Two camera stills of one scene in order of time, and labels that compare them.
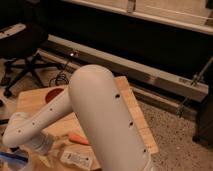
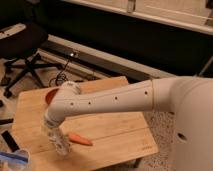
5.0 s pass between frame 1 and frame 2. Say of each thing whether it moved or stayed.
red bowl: stayed
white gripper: moved
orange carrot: stayed
